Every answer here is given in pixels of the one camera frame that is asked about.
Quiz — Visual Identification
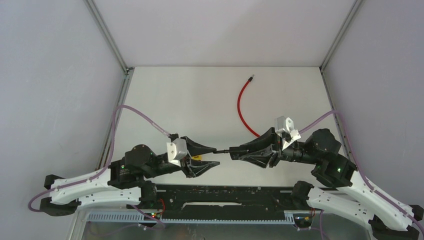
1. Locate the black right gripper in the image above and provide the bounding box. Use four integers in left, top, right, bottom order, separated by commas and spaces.
238, 126, 319, 168

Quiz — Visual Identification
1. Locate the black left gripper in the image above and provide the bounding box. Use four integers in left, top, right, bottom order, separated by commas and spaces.
144, 136, 221, 179

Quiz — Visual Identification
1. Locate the yellow padlock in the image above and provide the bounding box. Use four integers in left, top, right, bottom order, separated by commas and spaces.
191, 155, 203, 161

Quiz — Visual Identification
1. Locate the black padlock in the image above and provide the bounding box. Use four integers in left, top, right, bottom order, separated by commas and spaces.
212, 147, 249, 159

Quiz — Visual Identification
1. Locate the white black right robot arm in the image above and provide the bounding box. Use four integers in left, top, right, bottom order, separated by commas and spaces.
229, 128, 424, 240

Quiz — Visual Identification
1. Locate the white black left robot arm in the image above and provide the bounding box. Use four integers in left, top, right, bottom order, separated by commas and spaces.
39, 135, 220, 217

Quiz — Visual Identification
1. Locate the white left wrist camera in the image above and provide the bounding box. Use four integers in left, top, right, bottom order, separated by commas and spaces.
166, 138, 189, 167

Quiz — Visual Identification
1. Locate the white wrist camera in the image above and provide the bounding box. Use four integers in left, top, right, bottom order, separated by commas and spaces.
275, 116, 301, 151
166, 138, 189, 167

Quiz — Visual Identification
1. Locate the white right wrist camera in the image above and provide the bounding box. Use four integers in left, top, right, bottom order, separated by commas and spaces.
275, 116, 301, 151

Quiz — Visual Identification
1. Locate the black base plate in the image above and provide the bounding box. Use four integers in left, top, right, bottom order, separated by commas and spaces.
136, 184, 318, 222

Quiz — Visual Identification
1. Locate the red cable lock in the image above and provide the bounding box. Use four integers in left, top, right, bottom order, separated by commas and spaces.
236, 74, 260, 137

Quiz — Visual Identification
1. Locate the aluminium frame rail left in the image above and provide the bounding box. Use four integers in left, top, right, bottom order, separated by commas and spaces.
67, 0, 129, 177

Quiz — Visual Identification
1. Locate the aluminium frame rail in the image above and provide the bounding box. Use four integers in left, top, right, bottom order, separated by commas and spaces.
67, 0, 129, 177
319, 0, 382, 240

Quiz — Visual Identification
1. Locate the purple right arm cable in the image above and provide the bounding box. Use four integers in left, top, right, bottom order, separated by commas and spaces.
298, 109, 424, 233

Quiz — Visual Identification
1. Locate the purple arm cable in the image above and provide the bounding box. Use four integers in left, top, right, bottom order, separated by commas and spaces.
298, 109, 424, 233
27, 104, 175, 213

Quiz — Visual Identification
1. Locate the aluminium frame rail right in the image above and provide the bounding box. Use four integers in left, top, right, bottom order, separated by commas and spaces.
319, 0, 382, 240

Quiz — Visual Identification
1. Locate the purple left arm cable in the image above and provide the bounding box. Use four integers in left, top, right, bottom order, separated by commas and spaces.
27, 104, 175, 213

